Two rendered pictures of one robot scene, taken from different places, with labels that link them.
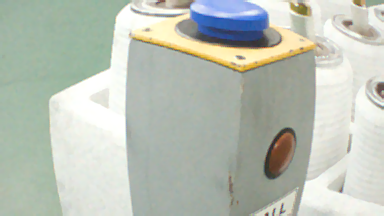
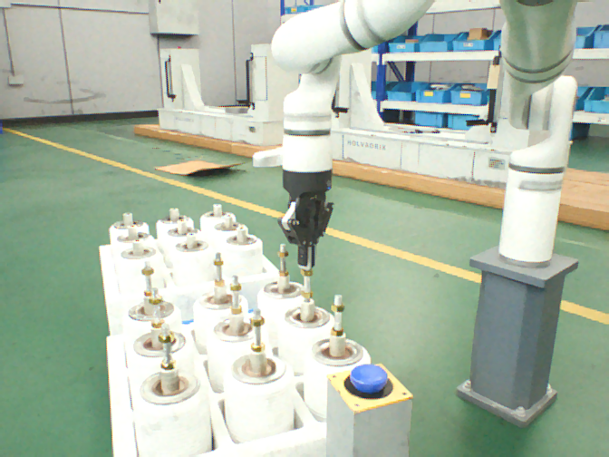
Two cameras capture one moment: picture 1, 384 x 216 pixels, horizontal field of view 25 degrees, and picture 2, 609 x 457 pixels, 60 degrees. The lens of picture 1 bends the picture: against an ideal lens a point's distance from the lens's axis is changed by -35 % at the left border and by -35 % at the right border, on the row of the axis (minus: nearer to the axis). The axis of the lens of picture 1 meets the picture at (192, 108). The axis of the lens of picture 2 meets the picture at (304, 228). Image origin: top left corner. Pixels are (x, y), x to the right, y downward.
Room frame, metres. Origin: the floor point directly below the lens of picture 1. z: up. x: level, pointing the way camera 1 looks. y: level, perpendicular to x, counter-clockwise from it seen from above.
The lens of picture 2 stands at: (0.39, 0.46, 0.65)
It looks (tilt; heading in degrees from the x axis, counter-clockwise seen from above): 17 degrees down; 297
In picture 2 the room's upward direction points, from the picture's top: straight up
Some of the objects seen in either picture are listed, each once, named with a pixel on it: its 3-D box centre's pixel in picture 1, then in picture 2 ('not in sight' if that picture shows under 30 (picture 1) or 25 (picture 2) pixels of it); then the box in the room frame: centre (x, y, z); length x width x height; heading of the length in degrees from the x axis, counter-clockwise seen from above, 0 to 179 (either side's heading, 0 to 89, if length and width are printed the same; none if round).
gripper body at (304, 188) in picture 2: not in sight; (307, 193); (0.73, -0.24, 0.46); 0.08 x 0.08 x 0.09
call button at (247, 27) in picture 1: (231, 21); (368, 380); (0.55, -0.02, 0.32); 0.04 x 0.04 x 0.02
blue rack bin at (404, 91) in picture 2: not in sight; (411, 91); (2.14, -5.89, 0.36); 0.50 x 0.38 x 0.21; 69
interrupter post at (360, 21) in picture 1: (360, 18); (236, 322); (0.81, -0.16, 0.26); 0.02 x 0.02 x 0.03
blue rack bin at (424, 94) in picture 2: not in sight; (440, 92); (1.74, -5.71, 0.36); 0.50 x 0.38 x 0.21; 69
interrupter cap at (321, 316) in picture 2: not in sight; (306, 317); (0.73, -0.24, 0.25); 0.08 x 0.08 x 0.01
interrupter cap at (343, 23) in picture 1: (361, 30); (236, 329); (0.81, -0.16, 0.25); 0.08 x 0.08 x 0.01
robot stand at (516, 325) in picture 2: not in sight; (514, 330); (0.43, -0.56, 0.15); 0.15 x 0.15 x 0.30; 69
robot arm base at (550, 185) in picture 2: not in sight; (529, 215); (0.43, -0.56, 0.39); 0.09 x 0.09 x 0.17; 69
